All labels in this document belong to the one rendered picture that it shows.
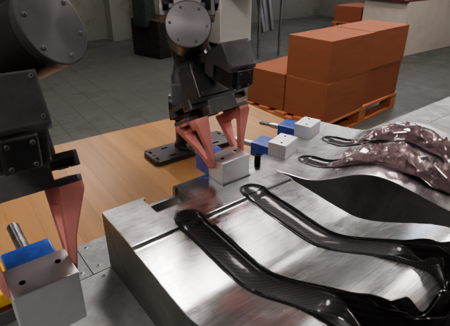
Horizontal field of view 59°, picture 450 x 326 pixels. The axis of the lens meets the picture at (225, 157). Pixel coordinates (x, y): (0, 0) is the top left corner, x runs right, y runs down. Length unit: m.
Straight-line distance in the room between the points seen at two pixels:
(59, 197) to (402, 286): 0.30
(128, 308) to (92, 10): 6.41
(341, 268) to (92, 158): 0.62
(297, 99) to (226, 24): 3.04
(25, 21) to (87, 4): 6.49
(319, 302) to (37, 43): 0.30
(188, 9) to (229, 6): 5.30
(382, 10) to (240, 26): 1.91
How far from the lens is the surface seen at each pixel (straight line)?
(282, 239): 0.49
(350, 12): 7.77
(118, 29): 6.71
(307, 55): 2.84
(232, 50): 0.51
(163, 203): 0.57
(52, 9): 0.32
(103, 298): 0.55
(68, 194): 0.34
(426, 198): 0.62
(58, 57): 0.30
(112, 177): 0.81
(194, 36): 0.51
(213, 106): 0.56
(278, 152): 0.73
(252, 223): 0.51
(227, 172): 0.57
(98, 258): 0.61
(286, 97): 3.01
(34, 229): 0.71
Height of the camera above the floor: 1.18
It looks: 27 degrees down
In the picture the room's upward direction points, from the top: straight up
